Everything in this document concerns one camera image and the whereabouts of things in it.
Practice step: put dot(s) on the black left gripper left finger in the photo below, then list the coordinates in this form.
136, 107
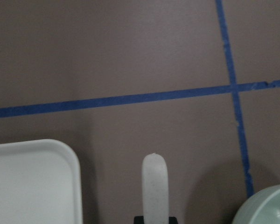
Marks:
138, 220

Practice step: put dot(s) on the translucent white spoon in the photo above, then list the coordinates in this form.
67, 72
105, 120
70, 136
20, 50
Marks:
155, 190

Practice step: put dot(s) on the pale green bowl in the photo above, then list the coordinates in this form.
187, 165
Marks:
261, 208

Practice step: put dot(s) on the white bear tray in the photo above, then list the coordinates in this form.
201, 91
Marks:
40, 183

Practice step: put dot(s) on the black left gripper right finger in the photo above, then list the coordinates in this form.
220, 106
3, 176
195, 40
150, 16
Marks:
172, 220

